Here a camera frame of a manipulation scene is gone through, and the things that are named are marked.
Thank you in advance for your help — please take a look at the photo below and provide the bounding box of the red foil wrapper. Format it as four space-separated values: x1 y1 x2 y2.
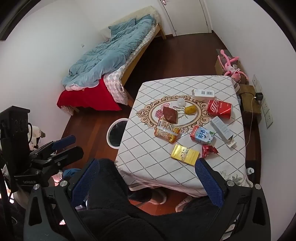
202 145 219 158

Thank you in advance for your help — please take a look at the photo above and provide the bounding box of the red crushed soda can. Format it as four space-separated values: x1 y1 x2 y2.
207 99 232 120

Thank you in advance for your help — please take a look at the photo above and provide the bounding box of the white barcode cardboard box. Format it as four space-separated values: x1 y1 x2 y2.
192 89 215 102

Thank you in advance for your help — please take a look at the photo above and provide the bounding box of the white round trash bin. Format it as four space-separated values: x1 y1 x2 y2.
106 118 128 149

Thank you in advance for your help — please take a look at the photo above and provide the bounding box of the yellow flat box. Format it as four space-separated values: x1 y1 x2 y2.
171 144 200 166

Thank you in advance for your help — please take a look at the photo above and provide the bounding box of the blue red milk carton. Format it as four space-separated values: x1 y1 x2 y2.
190 126 215 145

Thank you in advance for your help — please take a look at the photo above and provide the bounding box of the red blanket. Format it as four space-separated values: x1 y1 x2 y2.
57 78 122 111

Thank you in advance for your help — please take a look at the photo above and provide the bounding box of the grey white long box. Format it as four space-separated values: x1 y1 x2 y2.
210 116 236 148

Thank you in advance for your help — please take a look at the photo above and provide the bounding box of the orange snack wrapper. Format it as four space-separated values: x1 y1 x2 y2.
154 118 181 144

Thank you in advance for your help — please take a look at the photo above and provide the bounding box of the white checkered tablecloth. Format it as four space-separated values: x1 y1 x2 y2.
115 75 252 197

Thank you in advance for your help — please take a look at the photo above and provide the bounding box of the dark red snack packet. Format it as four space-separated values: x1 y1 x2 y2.
163 106 178 124

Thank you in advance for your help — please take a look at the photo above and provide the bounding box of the clear plastic dome lid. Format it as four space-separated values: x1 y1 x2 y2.
177 97 186 108

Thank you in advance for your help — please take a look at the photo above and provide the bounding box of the black power adapter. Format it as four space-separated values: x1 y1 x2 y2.
254 92 264 101

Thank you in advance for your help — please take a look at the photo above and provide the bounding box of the pink panther plush toy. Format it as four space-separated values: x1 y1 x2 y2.
217 49 248 83

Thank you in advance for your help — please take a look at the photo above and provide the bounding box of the white pillow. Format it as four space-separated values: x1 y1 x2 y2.
99 27 111 41

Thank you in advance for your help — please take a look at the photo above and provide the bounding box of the brown cardboard box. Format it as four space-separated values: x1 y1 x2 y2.
215 49 244 75

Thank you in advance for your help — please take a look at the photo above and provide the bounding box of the light blue duvet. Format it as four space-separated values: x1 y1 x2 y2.
62 15 156 91

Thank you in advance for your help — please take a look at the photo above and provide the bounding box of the white room door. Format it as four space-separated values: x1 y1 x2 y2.
159 0 212 37

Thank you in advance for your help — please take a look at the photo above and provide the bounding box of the white wall socket strip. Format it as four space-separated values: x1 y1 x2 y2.
252 74 273 128

